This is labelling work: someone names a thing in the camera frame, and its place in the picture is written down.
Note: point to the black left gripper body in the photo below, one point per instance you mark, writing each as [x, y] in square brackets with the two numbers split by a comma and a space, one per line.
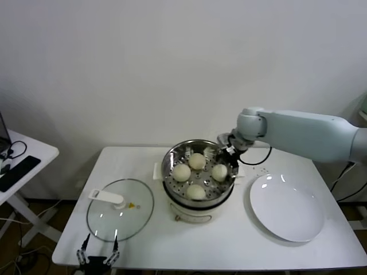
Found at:
[94, 262]

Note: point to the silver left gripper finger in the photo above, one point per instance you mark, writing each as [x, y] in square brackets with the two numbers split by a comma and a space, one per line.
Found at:
[115, 251]
[82, 252]

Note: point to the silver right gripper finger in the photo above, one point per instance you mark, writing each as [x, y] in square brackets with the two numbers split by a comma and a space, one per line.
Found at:
[234, 169]
[221, 157]

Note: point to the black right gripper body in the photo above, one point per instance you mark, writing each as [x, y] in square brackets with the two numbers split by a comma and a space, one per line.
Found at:
[230, 157]

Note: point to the white steamed baozi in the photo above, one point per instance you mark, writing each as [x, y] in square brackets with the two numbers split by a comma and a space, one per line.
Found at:
[197, 161]
[195, 192]
[181, 172]
[219, 172]

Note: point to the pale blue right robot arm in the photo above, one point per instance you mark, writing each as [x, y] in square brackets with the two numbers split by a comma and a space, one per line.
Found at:
[301, 131]

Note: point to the stainless steel steamer basket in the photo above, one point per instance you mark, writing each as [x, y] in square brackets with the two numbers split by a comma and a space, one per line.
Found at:
[177, 189]

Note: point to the white electric cooker pot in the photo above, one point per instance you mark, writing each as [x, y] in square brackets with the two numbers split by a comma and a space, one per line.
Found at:
[192, 215]

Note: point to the large white plate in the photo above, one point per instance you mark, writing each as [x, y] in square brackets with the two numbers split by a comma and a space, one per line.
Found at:
[286, 209]

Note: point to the black flat keyboard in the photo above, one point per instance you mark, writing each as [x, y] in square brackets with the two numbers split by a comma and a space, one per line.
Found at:
[17, 173]

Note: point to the white folding side table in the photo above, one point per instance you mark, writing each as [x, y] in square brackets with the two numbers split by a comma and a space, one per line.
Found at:
[43, 147]

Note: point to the dark laptop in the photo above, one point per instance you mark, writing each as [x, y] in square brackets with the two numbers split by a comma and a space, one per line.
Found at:
[4, 134]

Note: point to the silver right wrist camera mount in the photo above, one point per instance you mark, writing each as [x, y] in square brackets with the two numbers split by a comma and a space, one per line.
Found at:
[225, 141]

